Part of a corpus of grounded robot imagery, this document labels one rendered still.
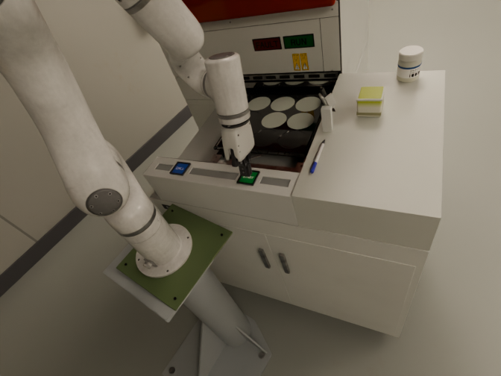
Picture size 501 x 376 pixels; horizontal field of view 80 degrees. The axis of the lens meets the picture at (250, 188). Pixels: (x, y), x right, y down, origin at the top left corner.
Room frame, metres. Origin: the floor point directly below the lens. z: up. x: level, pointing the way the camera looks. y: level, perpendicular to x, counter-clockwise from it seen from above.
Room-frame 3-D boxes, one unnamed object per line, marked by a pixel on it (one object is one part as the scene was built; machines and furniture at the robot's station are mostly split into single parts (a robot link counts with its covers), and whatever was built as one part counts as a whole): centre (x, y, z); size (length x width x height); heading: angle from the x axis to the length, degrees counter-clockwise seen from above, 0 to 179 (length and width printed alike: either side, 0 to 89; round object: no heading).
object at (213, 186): (0.73, 0.09, 0.89); 0.55 x 0.09 x 0.14; 52
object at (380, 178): (0.67, -0.42, 0.89); 0.62 x 0.35 x 0.14; 142
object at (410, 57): (0.84, -0.64, 1.01); 0.07 x 0.07 x 0.10
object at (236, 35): (1.28, -0.17, 1.02); 0.81 x 0.03 x 0.40; 52
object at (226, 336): (0.55, 0.41, 0.41); 0.51 x 0.44 x 0.82; 131
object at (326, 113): (0.74, -0.31, 1.03); 0.06 x 0.04 x 0.13; 142
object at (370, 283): (0.85, -0.18, 0.41); 0.96 x 0.64 x 0.82; 52
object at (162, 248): (0.61, 0.33, 0.92); 0.19 x 0.19 x 0.18
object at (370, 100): (0.74, -0.45, 1.00); 0.07 x 0.07 x 0.07; 52
